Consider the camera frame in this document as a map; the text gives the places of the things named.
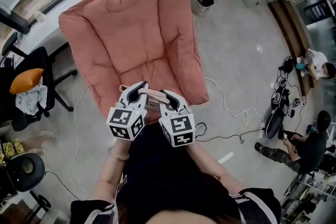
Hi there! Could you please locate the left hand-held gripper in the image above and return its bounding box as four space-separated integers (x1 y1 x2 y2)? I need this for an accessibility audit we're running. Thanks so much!
106 81 151 141

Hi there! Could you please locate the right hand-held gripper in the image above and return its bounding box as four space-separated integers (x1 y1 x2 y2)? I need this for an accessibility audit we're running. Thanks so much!
157 89 197 148

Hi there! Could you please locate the pink padded armchair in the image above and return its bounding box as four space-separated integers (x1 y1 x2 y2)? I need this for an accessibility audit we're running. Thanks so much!
58 0 210 124

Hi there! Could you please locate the person's left forearm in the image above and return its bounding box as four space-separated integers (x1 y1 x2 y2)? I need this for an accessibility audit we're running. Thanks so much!
91 137 132 201

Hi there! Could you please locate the person's right forearm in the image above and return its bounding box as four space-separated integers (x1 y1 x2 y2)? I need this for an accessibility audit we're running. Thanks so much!
183 143 253 196

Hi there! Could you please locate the person's dark dress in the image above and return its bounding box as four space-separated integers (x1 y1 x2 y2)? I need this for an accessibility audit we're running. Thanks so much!
125 123 208 179

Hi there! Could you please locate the white tape strip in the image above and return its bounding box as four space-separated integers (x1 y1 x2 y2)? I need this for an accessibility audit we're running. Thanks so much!
218 151 234 164

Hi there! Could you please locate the white power strip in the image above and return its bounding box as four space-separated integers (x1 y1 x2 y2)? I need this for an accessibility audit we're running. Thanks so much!
258 116 266 140

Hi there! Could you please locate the white waste bin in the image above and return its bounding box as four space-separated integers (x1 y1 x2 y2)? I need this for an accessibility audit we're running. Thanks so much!
190 0 215 15

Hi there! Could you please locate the black office chair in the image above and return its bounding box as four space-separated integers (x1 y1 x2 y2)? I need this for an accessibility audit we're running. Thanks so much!
0 31 78 132

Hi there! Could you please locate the dark grey oval device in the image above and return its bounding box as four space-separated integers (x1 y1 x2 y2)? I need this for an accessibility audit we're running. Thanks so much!
263 107 286 140

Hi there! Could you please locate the black white round device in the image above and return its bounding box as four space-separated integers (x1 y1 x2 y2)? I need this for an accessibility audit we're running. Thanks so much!
270 83 290 111

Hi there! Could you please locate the white patterned cloth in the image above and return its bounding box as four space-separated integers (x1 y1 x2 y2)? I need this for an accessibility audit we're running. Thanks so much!
15 83 48 115

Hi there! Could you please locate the white window ledge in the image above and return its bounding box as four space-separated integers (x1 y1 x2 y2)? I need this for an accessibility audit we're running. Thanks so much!
0 0 148 66

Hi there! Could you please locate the orange cushion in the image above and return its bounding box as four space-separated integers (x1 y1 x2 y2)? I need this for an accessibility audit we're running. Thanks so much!
9 68 45 95

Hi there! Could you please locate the clear plastic bottle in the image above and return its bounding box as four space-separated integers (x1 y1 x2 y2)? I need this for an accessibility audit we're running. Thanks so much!
33 11 48 24

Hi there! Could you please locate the black round stool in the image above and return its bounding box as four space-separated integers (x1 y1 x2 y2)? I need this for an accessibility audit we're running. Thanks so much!
7 153 46 193

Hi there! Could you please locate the yellow patterned cloth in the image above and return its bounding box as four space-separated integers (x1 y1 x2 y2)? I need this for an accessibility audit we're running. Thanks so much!
0 138 25 163

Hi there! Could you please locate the person's black jacket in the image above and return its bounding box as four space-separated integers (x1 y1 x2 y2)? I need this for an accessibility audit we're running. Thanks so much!
70 187 282 224

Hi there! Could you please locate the teal soft object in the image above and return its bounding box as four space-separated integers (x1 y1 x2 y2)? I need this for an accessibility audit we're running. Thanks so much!
296 57 308 73

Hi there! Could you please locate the wooden floor step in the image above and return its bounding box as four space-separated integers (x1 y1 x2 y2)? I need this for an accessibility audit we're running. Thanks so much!
267 0 320 97

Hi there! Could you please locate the black metal table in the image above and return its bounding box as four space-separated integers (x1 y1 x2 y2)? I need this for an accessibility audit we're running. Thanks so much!
304 0 334 24

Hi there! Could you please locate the white floor cable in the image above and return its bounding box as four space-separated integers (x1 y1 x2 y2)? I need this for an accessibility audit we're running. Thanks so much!
67 85 90 199
203 77 265 126

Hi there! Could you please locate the black floor cable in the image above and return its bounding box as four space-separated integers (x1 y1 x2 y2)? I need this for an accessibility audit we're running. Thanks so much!
193 122 263 145

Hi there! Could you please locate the black cable tangle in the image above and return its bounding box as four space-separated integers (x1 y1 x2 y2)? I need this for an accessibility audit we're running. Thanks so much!
272 56 308 119

